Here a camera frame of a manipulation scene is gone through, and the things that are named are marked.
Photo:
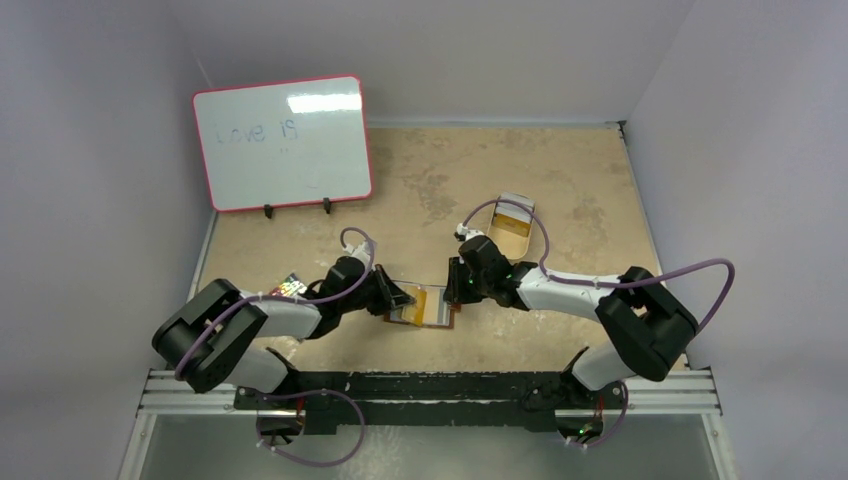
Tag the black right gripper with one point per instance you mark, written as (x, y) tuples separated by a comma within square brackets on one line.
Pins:
[(454, 281)]

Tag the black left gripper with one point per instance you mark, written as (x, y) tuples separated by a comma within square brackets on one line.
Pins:
[(396, 298)]

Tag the yellow credit card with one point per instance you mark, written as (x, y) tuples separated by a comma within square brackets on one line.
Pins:
[(437, 313), (414, 314)]

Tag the brown leather card holder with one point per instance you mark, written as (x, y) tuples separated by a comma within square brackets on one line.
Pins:
[(392, 316)]

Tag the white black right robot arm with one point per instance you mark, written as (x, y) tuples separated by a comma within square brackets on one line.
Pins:
[(647, 327)]

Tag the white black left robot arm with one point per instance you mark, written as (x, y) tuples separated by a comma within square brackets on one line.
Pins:
[(209, 341)]

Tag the beige oval card tray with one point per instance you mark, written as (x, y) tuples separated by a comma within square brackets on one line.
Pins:
[(513, 246)]

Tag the pack of coloured markers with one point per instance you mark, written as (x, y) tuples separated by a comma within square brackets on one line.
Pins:
[(289, 286)]

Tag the pink framed whiteboard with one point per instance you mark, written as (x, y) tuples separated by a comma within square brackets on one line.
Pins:
[(282, 144)]

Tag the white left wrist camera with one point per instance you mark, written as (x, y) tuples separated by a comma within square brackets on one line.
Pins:
[(364, 251)]

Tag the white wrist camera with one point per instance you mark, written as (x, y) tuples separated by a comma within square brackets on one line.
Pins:
[(364, 251), (464, 233)]

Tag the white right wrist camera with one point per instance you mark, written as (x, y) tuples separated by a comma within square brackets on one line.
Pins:
[(464, 233)]

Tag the aluminium rail frame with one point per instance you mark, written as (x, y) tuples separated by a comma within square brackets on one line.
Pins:
[(322, 401)]

